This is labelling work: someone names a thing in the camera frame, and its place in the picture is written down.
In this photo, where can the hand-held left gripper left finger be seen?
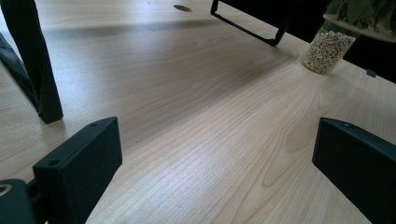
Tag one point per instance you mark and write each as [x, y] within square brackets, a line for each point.
[77, 168]

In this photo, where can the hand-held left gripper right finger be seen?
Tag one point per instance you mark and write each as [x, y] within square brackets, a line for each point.
[358, 168]

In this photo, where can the black shelf with metal legs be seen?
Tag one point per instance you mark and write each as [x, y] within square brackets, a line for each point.
[34, 62]

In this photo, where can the glass jar with grains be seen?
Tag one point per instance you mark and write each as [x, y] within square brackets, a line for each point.
[325, 53]

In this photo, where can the tall glass jar with leaves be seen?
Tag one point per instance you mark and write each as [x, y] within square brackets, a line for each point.
[358, 12]

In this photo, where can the grey tape piece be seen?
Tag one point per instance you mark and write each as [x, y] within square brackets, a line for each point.
[371, 73]

